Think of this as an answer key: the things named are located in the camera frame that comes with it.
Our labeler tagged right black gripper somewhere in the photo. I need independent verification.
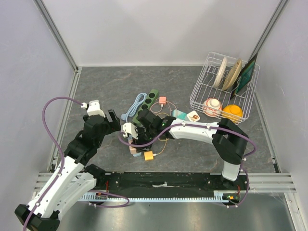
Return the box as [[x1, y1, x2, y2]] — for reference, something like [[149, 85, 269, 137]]
[[131, 126, 156, 153]]

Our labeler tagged pink cube socket adapter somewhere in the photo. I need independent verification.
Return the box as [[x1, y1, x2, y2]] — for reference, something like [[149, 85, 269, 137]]
[[129, 146, 141, 157]]

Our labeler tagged teal triangular power strip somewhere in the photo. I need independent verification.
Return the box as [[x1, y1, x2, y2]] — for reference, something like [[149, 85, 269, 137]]
[[172, 109, 189, 121]]

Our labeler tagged pink usb charger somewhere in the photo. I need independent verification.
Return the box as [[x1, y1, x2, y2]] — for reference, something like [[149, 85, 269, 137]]
[[158, 96, 167, 107]]

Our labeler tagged white cube socket adapter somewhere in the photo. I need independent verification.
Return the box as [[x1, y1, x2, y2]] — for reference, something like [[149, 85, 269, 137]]
[[186, 111, 200, 122]]

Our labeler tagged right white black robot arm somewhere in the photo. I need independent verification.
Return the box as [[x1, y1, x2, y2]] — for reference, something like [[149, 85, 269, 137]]
[[122, 109, 249, 190]]

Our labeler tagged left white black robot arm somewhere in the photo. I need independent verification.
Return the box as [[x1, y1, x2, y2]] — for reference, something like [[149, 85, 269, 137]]
[[15, 110, 121, 231]]

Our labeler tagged yellow usb charger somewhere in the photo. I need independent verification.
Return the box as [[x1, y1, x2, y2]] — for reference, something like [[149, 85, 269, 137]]
[[144, 151, 154, 161]]

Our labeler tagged orange bowl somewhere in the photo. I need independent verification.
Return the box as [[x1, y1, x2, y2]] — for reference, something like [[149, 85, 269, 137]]
[[221, 104, 243, 124]]

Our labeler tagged white plate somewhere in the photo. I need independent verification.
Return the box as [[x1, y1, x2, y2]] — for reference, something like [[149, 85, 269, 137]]
[[212, 56, 228, 88]]

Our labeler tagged beige plate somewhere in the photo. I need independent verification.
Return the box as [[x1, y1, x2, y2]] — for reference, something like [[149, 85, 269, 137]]
[[222, 58, 242, 91]]

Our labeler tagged dark green square plate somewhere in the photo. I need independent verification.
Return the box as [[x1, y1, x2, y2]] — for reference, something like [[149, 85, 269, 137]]
[[229, 53, 258, 100]]

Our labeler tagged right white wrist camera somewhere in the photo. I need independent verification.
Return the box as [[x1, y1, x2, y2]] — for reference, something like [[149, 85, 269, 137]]
[[121, 122, 138, 139]]

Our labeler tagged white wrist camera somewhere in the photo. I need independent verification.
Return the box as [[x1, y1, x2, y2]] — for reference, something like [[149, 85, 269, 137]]
[[121, 122, 138, 139], [81, 100, 105, 117]]

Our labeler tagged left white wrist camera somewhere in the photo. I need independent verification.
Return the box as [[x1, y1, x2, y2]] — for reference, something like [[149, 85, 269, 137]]
[[81, 100, 105, 117]]

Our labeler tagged light blue cable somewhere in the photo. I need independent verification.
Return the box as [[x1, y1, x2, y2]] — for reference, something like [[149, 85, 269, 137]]
[[120, 93, 147, 122]]

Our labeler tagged pink usb cable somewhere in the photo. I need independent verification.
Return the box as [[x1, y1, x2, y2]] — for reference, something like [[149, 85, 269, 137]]
[[150, 101, 179, 156]]

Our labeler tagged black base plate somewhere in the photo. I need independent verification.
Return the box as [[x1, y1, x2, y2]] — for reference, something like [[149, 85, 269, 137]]
[[93, 172, 248, 198]]

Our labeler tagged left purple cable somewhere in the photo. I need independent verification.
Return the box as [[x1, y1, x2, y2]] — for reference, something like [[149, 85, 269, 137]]
[[23, 96, 130, 231]]

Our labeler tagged white wire dish rack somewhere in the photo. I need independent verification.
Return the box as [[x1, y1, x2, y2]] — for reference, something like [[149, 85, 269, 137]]
[[190, 52, 260, 124]]

